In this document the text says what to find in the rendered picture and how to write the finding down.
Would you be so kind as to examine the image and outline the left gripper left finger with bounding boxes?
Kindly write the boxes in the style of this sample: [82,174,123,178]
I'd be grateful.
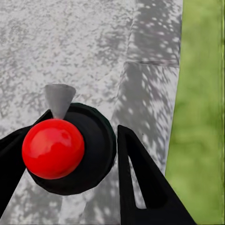
[0,126,30,218]

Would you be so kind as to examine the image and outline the pesticide atomizer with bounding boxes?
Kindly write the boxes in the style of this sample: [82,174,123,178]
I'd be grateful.
[22,84,117,196]

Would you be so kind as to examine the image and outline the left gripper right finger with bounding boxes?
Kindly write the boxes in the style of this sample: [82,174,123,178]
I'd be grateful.
[117,125,197,225]

